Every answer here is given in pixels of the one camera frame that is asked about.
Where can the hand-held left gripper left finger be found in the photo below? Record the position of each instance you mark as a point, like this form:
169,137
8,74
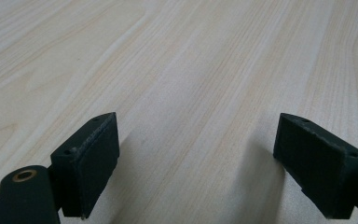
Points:
87,161

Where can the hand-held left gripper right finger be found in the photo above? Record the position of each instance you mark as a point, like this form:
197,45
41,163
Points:
317,165

